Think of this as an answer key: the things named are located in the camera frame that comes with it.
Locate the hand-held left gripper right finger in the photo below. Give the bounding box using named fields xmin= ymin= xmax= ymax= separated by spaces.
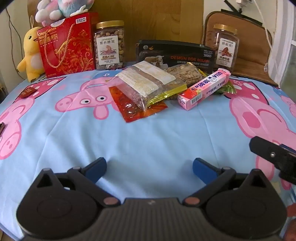
xmin=183 ymin=158 xmax=269 ymax=207

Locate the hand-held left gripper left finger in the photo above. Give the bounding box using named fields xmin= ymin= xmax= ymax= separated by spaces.
xmin=35 ymin=158 xmax=121 ymax=207

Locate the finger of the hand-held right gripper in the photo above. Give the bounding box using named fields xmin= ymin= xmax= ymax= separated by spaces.
xmin=249 ymin=136 xmax=296 ymax=186

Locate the printed blanket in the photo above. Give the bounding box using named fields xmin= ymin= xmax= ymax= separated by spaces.
xmin=0 ymin=67 xmax=296 ymax=241

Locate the red spicy snack packet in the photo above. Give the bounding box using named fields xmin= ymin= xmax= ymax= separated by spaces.
xmin=109 ymin=86 xmax=168 ymax=123

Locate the bright green snack packet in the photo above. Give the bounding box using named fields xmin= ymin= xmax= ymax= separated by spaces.
xmin=217 ymin=80 xmax=236 ymax=94

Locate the pink candy box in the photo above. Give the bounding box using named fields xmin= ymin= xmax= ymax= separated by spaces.
xmin=178 ymin=69 xmax=232 ymax=111

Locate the white cloth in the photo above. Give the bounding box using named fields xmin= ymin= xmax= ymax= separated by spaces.
xmin=268 ymin=32 xmax=296 ymax=90

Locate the brown biscuit packet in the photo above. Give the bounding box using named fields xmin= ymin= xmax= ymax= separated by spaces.
xmin=166 ymin=64 xmax=208 ymax=84

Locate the clear snack bag yellow edge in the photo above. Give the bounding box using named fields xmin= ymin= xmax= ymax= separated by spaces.
xmin=109 ymin=61 xmax=188 ymax=109

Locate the small red snack packet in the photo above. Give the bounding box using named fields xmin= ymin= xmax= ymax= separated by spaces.
xmin=20 ymin=87 xmax=36 ymax=98

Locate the brown bag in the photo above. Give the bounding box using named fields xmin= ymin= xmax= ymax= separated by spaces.
xmin=202 ymin=10 xmax=279 ymax=86

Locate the pecan jar with gold lid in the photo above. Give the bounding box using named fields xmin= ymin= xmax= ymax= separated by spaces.
xmin=213 ymin=23 xmax=240 ymax=69

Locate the black printed box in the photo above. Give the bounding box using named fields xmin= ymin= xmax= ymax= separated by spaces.
xmin=135 ymin=40 xmax=216 ymax=72

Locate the nut jar with gold lid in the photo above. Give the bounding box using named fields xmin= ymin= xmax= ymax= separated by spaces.
xmin=94 ymin=20 xmax=126 ymax=70

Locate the red gift box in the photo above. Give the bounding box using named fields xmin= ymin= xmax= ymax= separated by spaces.
xmin=37 ymin=12 xmax=99 ymax=78

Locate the yellow duck plush toy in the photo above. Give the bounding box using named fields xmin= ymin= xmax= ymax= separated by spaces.
xmin=17 ymin=29 xmax=45 ymax=82

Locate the wooden headboard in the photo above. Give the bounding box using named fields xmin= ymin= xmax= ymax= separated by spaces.
xmin=27 ymin=0 xmax=204 ymax=70

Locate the pink rabbit plush toy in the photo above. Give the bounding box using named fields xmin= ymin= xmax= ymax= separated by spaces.
xmin=35 ymin=0 xmax=95 ymax=27

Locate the white cable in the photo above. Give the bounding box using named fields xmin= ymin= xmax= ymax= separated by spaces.
xmin=252 ymin=0 xmax=274 ymax=77

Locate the black cable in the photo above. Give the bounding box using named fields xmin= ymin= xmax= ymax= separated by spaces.
xmin=6 ymin=9 xmax=26 ymax=79

